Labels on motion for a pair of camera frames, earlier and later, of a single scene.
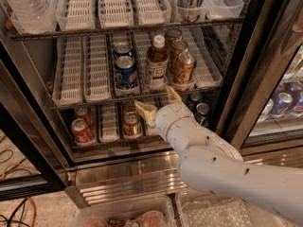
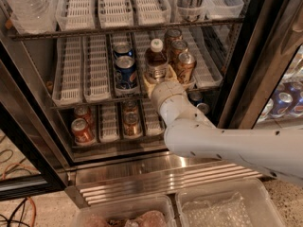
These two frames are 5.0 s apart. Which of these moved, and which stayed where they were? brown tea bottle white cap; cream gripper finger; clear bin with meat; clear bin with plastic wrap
Moved: cream gripper finger
Stayed: clear bin with meat; brown tea bottle white cap; clear bin with plastic wrap
